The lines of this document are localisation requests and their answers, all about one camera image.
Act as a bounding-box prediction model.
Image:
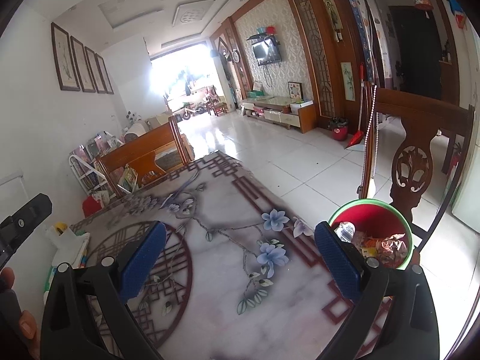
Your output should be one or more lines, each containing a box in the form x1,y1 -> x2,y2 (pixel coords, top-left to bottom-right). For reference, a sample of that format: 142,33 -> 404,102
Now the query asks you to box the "red broom and dustpan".
345,64 -> 366,151

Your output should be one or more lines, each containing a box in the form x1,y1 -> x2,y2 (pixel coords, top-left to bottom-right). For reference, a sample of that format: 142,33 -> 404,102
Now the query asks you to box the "red fire extinguisher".
446,142 -> 464,188

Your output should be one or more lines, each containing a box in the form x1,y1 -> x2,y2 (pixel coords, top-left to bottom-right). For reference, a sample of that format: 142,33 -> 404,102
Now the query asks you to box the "wooden chair with slatted back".
94,115 -> 196,197

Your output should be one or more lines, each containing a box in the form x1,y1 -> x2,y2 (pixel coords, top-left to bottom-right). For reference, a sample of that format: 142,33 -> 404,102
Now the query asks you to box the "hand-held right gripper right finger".
314,221 -> 440,360

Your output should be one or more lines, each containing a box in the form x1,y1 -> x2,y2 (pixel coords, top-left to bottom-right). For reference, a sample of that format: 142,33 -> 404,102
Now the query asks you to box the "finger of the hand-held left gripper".
0,193 -> 53,262

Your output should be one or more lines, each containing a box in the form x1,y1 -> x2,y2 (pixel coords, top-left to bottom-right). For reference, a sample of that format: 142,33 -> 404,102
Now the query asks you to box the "wall television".
252,39 -> 283,66

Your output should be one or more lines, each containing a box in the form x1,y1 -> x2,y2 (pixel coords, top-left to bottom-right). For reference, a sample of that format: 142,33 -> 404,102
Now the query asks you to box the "tall framed painting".
317,0 -> 344,31

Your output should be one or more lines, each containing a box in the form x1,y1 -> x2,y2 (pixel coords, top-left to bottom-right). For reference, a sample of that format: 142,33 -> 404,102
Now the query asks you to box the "clear plastic bottle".
334,222 -> 356,242

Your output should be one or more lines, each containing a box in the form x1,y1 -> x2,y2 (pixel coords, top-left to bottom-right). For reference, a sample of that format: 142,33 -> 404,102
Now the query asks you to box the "blue patterned banner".
345,0 -> 376,83

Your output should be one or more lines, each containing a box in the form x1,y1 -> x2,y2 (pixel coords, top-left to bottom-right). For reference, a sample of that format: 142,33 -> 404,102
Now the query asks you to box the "small framed painting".
340,62 -> 355,102

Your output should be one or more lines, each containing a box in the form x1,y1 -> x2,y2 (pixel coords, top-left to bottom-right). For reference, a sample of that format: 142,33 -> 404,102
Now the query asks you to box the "dark entrance door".
388,5 -> 443,100

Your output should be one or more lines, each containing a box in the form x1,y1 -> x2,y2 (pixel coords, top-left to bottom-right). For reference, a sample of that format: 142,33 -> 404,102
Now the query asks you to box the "framed wall picture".
70,36 -> 97,93
84,46 -> 108,94
95,53 -> 115,95
51,22 -> 81,92

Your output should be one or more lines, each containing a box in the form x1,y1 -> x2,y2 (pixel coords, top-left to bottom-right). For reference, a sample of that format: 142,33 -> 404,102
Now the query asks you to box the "white bead chain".
360,84 -> 377,199

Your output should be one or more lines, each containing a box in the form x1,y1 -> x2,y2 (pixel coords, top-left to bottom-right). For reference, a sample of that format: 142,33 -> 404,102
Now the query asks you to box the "white refrigerator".
450,94 -> 480,226

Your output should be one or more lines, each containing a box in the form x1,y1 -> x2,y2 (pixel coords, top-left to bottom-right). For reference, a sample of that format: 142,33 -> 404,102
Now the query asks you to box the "small red waste bin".
327,117 -> 349,141

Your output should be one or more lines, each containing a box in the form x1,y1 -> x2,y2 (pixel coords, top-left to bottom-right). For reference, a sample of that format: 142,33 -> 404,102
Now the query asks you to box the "red bin with green rim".
327,199 -> 415,271

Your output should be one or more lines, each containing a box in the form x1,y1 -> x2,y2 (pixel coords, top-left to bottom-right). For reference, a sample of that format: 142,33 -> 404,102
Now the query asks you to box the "wooden television cabinet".
240,95 -> 317,134

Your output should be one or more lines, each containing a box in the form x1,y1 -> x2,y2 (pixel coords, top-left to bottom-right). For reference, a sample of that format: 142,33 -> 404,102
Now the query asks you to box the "person's left hand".
0,267 -> 41,359

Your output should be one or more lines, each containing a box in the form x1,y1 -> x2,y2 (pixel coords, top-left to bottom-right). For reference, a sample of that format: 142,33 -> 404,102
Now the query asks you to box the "red bag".
82,195 -> 106,217

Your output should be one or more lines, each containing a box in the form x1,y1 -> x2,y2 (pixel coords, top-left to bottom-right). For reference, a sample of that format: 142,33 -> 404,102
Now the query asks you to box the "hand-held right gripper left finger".
40,220 -> 167,360

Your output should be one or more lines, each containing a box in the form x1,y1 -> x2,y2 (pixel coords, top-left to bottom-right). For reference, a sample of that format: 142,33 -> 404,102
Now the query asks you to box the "white book rack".
68,131 -> 139,199

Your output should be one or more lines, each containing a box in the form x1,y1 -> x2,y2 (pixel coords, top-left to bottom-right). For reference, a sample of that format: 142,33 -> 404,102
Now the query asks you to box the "carved wooden chair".
360,86 -> 475,256

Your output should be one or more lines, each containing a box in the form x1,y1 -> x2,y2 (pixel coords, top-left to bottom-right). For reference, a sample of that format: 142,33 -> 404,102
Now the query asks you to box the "small bicycle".
176,105 -> 207,121

